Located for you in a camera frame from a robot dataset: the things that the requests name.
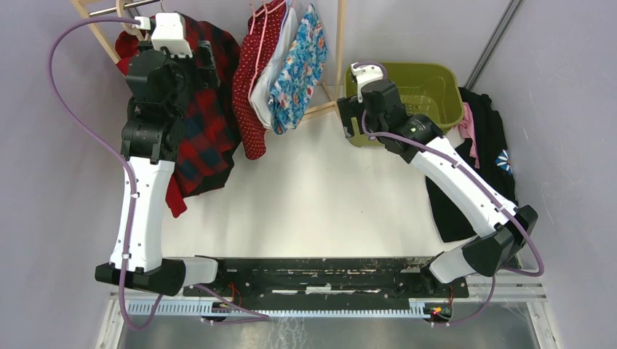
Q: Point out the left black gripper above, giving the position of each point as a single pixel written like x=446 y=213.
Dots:
x=204 y=76

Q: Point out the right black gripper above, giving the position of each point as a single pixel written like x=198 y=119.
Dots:
x=351 y=109

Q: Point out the wooden hanger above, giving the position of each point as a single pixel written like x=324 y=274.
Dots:
x=122 y=13

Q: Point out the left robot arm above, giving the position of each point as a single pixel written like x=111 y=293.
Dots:
x=150 y=145

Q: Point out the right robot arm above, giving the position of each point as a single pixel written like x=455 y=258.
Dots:
x=501 y=227

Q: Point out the pink hanger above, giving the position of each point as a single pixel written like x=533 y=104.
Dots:
x=265 y=12

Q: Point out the green plastic basket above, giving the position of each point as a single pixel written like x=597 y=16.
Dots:
x=424 y=88

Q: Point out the red plaid shirt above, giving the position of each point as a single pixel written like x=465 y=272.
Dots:
x=205 y=158

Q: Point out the blue floral garment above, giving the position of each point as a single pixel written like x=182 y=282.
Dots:
x=302 y=69

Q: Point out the pink cloth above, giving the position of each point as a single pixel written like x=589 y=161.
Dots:
x=466 y=130

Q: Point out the wooden clothes rack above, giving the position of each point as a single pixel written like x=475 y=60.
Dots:
x=232 y=16

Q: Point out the red polka dot garment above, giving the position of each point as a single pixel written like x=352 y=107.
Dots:
x=256 y=50

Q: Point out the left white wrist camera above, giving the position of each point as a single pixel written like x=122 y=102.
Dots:
x=168 y=33

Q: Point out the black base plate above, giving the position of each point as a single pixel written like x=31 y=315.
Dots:
x=375 y=283

